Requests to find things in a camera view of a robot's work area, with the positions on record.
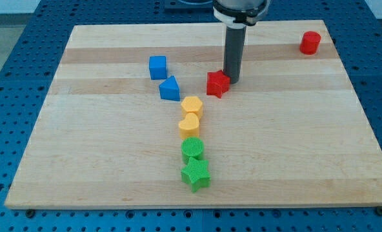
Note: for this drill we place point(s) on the robot arm flange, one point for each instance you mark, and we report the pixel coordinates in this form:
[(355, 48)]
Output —
[(237, 14)]

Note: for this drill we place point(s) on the red star block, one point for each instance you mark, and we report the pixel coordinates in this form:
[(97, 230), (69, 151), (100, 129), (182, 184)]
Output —
[(217, 83)]

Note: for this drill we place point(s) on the green star block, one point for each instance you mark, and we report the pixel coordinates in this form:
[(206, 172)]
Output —
[(196, 174)]

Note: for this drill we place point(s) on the yellow heart block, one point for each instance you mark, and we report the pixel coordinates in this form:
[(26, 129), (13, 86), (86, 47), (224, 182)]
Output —
[(189, 126)]

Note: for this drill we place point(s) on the yellow hexagon block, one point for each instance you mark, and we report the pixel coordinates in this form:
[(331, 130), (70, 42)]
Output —
[(192, 104)]

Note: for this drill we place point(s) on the green cylinder block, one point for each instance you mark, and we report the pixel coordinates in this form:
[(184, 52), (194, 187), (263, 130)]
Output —
[(192, 147)]

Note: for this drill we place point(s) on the blue triangle block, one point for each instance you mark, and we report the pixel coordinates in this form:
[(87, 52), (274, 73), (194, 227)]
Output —
[(169, 89)]

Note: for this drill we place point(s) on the wooden board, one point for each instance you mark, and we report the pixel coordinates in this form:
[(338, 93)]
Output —
[(290, 134)]

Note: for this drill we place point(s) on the blue cube block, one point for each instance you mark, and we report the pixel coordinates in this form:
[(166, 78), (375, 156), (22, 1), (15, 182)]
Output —
[(157, 67)]

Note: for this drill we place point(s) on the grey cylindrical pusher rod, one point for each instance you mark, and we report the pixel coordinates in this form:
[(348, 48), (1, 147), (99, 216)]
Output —
[(233, 52)]

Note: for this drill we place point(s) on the red cylinder block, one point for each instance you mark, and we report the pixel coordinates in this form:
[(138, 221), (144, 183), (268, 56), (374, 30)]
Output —
[(310, 42)]

